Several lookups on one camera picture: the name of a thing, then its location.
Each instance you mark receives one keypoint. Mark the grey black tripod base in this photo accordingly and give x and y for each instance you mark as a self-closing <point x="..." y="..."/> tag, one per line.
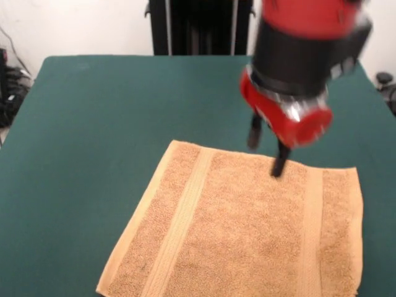
<point x="384" y="77"/>
<point x="12" y="92"/>

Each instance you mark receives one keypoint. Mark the tan terry towel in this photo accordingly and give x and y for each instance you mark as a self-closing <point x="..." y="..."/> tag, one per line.
<point x="232" y="232"/>

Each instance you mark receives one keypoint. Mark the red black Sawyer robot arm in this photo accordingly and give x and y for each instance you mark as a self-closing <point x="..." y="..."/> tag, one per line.
<point x="309" y="46"/>

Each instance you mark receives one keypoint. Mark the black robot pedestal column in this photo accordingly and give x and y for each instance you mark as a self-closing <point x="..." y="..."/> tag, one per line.
<point x="201" y="28"/>

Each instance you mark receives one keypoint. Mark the dark green table cloth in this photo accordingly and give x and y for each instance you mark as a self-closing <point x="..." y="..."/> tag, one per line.
<point x="77" y="139"/>

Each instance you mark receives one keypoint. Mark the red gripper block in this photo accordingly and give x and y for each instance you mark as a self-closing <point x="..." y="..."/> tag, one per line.
<point x="284" y="120"/>

